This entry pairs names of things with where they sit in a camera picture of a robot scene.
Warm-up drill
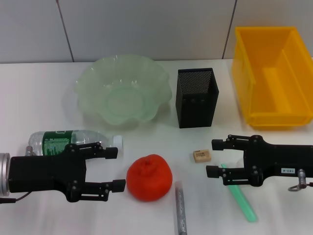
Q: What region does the green pen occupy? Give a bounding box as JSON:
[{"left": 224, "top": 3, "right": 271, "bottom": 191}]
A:
[{"left": 220, "top": 163, "right": 258, "bottom": 223}]

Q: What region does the red-orange fruit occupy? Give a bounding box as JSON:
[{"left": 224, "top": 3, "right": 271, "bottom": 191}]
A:
[{"left": 126, "top": 154, "right": 173, "bottom": 202}]

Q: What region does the yellow plastic bin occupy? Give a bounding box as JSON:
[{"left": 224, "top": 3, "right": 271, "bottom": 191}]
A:
[{"left": 231, "top": 26, "right": 313, "bottom": 131}]

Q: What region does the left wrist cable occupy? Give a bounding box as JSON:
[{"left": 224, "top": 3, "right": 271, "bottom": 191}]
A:
[{"left": 0, "top": 192, "right": 33, "bottom": 204}]

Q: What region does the clear green-label water bottle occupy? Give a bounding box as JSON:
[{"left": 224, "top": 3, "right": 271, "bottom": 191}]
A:
[{"left": 28, "top": 129, "right": 124, "bottom": 158}]

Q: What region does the grey glitter pen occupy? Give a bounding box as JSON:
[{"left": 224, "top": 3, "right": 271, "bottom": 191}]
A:
[{"left": 173, "top": 180, "right": 189, "bottom": 235}]

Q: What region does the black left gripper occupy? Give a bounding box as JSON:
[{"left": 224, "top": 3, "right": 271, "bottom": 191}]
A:
[{"left": 9, "top": 141, "right": 127, "bottom": 203}]

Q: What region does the tan eraser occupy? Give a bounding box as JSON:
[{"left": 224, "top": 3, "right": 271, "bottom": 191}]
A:
[{"left": 192, "top": 150, "right": 213, "bottom": 163}]

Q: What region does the black mesh pen holder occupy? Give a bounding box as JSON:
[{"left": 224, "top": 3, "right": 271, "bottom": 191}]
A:
[{"left": 175, "top": 68, "right": 220, "bottom": 129}]

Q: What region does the right wrist silver connector plug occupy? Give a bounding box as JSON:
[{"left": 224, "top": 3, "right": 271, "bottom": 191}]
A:
[{"left": 296, "top": 168, "right": 308, "bottom": 189}]

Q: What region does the green glass fruit bowl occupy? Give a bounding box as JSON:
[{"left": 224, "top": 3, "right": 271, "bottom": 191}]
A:
[{"left": 73, "top": 55, "right": 170, "bottom": 130}]

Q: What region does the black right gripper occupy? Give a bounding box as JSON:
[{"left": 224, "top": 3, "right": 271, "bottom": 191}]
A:
[{"left": 206, "top": 134, "right": 313, "bottom": 188}]

